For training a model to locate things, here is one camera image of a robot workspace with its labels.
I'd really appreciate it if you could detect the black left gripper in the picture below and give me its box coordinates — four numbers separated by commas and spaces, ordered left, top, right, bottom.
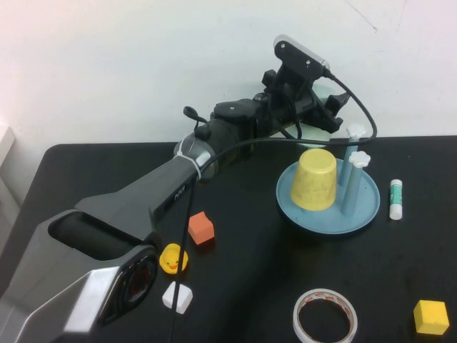
256, 69, 351, 139

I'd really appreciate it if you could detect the yellow plastic cup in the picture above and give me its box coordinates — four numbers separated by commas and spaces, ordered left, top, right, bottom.
289, 149, 338, 212

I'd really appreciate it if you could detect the blue cup stand with pegs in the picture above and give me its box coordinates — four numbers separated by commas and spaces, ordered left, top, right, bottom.
276, 123, 381, 236

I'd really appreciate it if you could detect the white zip tie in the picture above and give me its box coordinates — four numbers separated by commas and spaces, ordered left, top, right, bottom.
177, 137, 205, 182

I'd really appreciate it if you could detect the white green glue stick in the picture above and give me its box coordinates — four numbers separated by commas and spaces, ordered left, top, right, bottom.
388, 179, 404, 221

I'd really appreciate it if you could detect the orange foam cube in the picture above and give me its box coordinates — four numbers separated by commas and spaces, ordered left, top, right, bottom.
188, 211, 216, 247

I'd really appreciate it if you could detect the yellow rubber duck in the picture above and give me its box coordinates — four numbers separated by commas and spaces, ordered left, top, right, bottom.
159, 243, 189, 276

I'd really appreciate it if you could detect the white tape roll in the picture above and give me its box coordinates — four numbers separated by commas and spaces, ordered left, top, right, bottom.
292, 287, 358, 343

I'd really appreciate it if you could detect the white foam cube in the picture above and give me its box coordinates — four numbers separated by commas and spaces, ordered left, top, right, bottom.
161, 281, 194, 315

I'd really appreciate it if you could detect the yellow foam cube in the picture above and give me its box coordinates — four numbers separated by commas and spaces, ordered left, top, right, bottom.
413, 299, 450, 336

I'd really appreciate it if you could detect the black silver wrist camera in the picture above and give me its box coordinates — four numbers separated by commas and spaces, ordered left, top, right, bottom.
273, 34, 330, 94

